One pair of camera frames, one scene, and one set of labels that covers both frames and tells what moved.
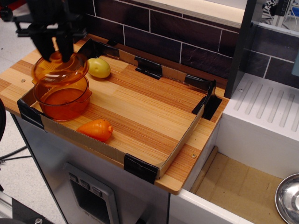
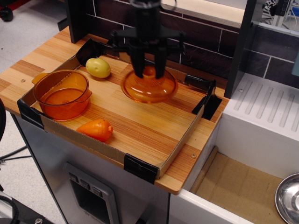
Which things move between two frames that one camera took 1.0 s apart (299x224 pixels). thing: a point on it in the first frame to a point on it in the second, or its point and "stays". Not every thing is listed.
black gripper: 41,13 to 148,33
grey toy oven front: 84,187 stays
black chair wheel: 6,14 stays
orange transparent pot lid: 58,72 to 149,89
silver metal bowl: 287,199 stays
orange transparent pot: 65,102 stays
